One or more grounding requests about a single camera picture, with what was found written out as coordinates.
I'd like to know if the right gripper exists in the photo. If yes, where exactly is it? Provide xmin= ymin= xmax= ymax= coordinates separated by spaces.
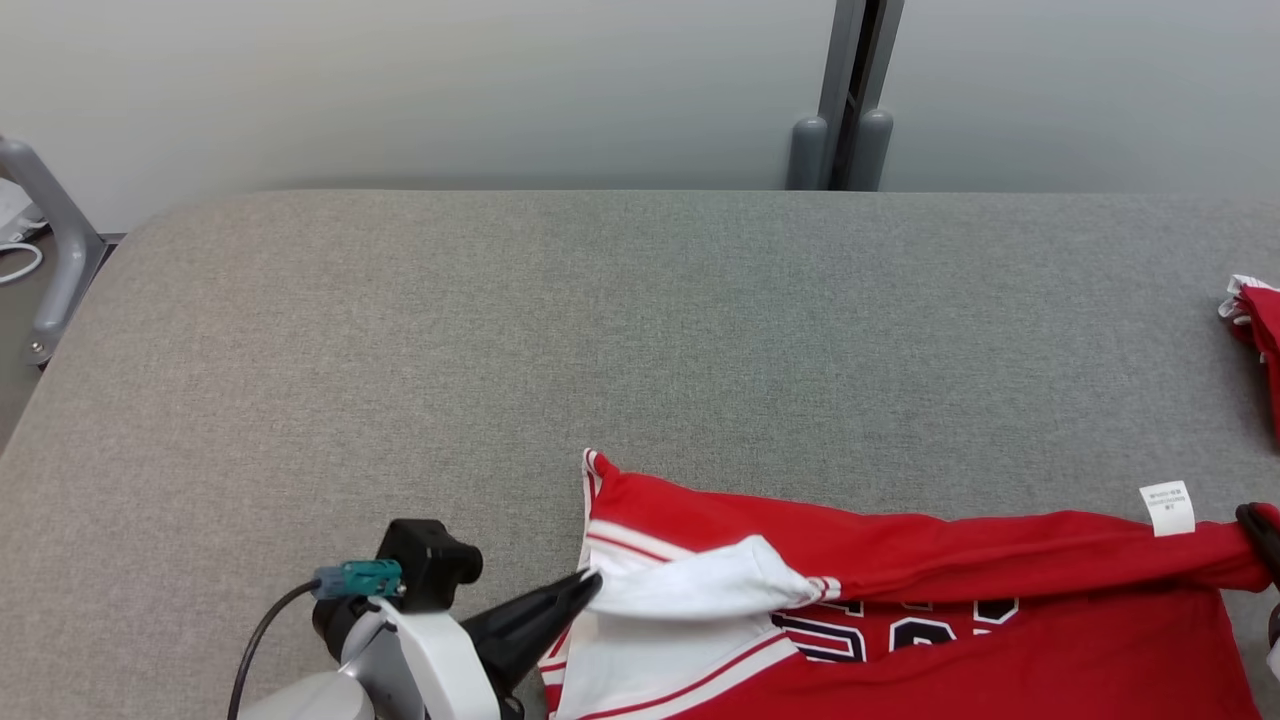
xmin=1235 ymin=503 xmax=1280 ymax=681

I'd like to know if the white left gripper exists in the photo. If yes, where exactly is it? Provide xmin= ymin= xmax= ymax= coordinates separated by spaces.
xmin=375 ymin=568 xmax=604 ymax=720

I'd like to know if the red shorts white side stripe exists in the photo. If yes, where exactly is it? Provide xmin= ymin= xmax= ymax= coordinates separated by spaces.
xmin=1217 ymin=274 xmax=1280 ymax=443

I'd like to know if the red basketball jersey black lettering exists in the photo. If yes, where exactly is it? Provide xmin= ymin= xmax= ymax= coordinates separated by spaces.
xmin=538 ymin=447 xmax=1278 ymax=720

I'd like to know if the white socket power strip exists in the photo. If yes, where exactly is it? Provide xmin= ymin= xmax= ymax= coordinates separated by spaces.
xmin=0 ymin=180 xmax=46 ymax=246

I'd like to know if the teal cable connector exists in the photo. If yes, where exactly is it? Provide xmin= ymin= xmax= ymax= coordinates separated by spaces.
xmin=311 ymin=559 xmax=405 ymax=601

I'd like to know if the thin black camera cable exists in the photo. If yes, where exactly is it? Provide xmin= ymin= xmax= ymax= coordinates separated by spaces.
xmin=228 ymin=578 xmax=323 ymax=720

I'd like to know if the grey partition frame post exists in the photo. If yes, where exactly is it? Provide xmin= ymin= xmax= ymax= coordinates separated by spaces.
xmin=787 ymin=0 xmax=869 ymax=191
xmin=848 ymin=0 xmax=907 ymax=192

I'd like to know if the white floor cable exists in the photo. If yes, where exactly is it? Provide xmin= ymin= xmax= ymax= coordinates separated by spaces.
xmin=0 ymin=243 xmax=45 ymax=287

